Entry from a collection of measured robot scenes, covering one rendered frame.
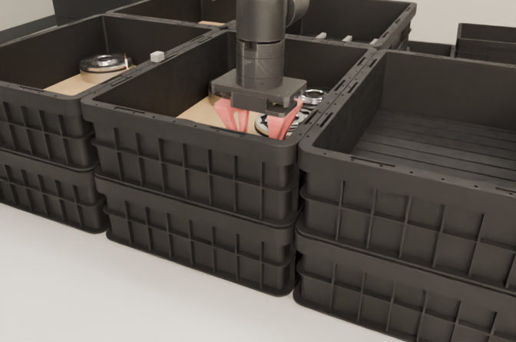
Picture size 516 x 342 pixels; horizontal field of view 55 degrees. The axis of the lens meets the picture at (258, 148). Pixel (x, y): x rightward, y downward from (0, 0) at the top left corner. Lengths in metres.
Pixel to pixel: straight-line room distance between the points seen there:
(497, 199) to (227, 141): 0.28
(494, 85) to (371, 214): 0.39
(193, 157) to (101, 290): 0.23
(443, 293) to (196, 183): 0.31
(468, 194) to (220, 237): 0.31
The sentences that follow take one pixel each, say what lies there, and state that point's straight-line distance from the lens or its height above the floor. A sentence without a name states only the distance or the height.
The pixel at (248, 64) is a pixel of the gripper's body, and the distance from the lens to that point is 0.57.
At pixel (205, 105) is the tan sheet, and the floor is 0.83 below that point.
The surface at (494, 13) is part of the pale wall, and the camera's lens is 4.03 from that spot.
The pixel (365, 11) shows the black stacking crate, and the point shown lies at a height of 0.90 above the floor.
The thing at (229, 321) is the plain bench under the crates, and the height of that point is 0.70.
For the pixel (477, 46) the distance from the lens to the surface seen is 2.34.
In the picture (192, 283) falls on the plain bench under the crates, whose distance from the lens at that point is 0.69.
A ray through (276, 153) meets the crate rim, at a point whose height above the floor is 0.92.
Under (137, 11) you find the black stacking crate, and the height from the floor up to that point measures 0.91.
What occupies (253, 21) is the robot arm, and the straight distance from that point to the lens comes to 0.56.
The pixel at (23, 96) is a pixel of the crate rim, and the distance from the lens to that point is 0.74.
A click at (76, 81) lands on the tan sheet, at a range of 1.05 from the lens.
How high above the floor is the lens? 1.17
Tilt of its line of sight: 28 degrees down
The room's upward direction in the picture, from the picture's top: straight up
